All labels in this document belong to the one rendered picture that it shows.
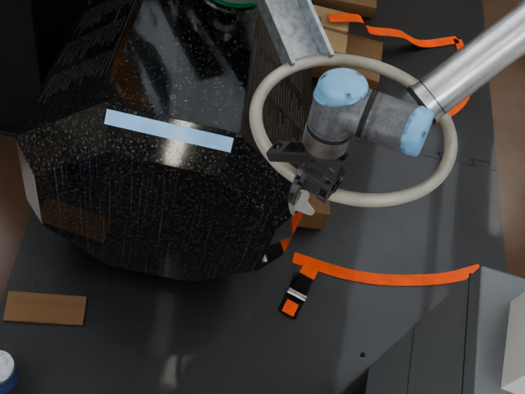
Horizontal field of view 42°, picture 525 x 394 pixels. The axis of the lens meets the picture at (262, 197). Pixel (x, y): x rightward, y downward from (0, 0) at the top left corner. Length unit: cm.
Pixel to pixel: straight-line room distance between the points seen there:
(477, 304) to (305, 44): 77
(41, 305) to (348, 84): 145
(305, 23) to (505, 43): 61
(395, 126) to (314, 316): 133
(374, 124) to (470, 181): 178
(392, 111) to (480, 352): 66
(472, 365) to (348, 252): 106
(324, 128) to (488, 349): 68
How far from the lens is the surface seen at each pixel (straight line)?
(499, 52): 140
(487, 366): 166
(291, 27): 181
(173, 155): 175
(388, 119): 124
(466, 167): 303
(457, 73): 139
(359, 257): 262
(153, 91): 178
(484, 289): 173
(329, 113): 125
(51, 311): 237
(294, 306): 245
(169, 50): 188
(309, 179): 140
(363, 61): 178
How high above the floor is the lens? 224
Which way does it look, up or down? 58 degrees down
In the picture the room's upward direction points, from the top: 21 degrees clockwise
